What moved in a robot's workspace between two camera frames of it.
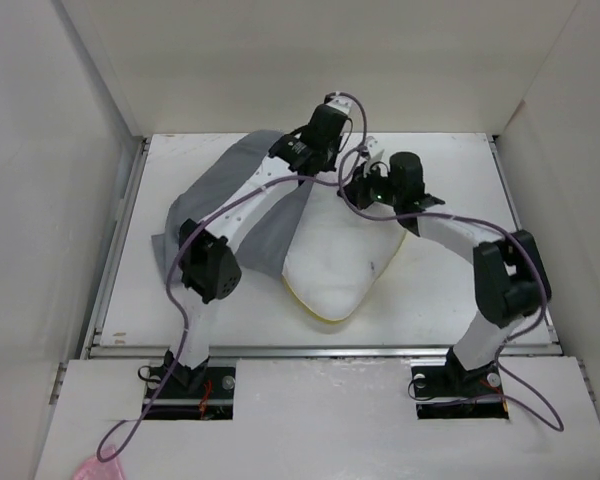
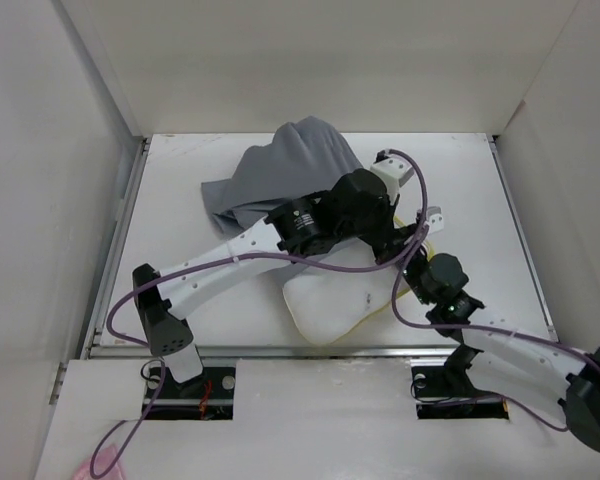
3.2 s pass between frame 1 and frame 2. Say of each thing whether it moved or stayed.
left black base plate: stayed
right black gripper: moved
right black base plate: stayed
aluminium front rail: stayed
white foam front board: stayed
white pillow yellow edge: moved
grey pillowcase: moved
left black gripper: moved
